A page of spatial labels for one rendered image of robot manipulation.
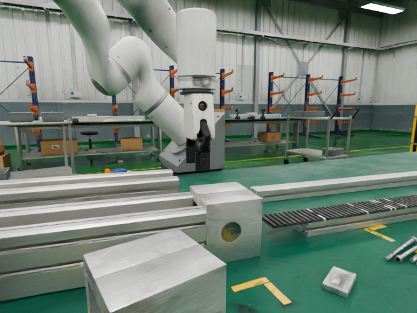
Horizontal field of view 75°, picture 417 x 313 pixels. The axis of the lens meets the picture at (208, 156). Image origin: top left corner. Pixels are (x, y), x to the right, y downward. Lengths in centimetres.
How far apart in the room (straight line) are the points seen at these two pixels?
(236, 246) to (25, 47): 807
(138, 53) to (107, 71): 13
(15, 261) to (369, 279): 45
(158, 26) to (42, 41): 765
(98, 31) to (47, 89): 725
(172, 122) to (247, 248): 68
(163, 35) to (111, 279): 56
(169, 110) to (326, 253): 73
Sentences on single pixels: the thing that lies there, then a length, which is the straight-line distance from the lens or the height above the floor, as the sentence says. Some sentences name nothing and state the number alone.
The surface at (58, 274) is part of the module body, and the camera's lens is 41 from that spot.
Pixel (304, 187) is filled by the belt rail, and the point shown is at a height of 81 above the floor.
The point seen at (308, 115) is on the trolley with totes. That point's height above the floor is 89.
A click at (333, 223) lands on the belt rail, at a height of 80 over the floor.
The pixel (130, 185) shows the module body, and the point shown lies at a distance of 56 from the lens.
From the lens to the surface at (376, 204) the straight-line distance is 67.
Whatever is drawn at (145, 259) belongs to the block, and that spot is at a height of 87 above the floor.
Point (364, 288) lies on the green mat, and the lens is 44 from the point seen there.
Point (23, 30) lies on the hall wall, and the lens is 842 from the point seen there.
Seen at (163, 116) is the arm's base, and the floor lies 98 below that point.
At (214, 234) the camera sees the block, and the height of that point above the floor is 83.
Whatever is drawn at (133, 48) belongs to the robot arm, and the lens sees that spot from 102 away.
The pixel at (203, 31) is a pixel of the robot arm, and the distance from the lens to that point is 59.
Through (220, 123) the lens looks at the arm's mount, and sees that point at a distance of 102.
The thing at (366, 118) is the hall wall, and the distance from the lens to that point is 1356.
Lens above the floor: 101
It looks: 10 degrees down
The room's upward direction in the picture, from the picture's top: straight up
